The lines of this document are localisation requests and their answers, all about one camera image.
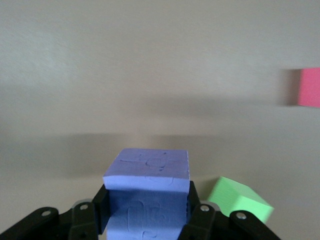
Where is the purple foam cube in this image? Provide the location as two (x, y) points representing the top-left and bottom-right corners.
(102, 148), (191, 240)

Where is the red foam cube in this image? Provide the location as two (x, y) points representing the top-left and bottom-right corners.
(298, 67), (320, 108)

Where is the green foam cube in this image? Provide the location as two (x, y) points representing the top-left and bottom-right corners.
(206, 176), (275, 224)

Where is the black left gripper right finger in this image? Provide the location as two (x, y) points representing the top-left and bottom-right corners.
(178, 180), (282, 240)

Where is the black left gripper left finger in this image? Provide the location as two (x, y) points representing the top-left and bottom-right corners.
(0, 183), (111, 240)

